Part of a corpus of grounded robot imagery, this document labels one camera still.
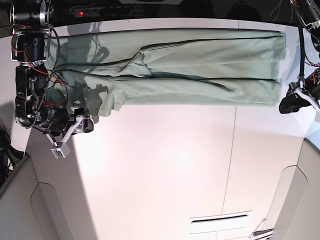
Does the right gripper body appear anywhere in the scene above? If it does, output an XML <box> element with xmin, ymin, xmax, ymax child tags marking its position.
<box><xmin>33</xmin><ymin>108</ymin><xmax>99</xmax><ymax>145</ymax></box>

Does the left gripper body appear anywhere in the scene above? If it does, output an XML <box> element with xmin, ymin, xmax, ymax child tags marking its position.
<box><xmin>288</xmin><ymin>68</ymin><xmax>320</xmax><ymax>110</ymax></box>

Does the green T-shirt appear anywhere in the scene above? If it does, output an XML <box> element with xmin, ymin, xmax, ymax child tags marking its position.
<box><xmin>47</xmin><ymin>29</ymin><xmax>286</xmax><ymax>117</ymax></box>

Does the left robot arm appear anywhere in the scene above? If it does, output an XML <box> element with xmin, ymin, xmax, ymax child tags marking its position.
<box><xmin>279</xmin><ymin>0</ymin><xmax>320</xmax><ymax>114</ymax></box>

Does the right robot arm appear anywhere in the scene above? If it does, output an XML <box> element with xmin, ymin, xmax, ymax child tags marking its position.
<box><xmin>10</xmin><ymin>0</ymin><xmax>94</xmax><ymax>148</ymax></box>

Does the white slotted panel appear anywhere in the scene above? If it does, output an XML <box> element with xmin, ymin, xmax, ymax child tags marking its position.
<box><xmin>189</xmin><ymin>211</ymin><xmax>252</xmax><ymax>234</ymax></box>

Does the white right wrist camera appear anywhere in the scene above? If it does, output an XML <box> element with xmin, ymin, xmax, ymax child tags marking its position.
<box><xmin>51</xmin><ymin>142</ymin><xmax>71</xmax><ymax>159</ymax></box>

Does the black cables bundle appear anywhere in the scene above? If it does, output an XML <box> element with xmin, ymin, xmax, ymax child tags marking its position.
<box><xmin>0</xmin><ymin>119</ymin><xmax>26</xmax><ymax>186</ymax></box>

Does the grey cable loop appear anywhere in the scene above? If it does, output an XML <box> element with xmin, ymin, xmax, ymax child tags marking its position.
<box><xmin>271</xmin><ymin>1</ymin><xmax>283</xmax><ymax>23</ymax></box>

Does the power strip with red switch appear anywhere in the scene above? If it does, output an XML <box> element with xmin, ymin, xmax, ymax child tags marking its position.
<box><xmin>69</xmin><ymin>5</ymin><xmax>144</xmax><ymax>18</ymax></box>

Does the grey metal bracket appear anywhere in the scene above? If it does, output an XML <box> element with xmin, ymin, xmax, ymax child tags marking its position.
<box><xmin>248</xmin><ymin>218</ymin><xmax>274</xmax><ymax>240</ymax></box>

